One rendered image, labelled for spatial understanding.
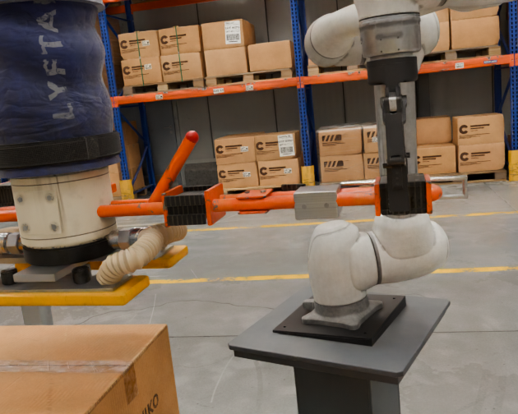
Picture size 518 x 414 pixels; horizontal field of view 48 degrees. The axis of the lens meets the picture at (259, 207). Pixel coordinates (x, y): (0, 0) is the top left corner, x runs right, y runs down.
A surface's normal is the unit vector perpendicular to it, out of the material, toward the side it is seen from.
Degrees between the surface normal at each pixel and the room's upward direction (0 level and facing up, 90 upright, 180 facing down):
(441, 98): 90
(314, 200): 90
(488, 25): 88
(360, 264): 84
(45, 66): 107
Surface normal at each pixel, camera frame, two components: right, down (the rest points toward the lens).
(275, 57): -0.15, 0.26
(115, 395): 0.97, -0.06
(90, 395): -0.10, -0.98
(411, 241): 0.07, 0.35
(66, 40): 0.58, -0.26
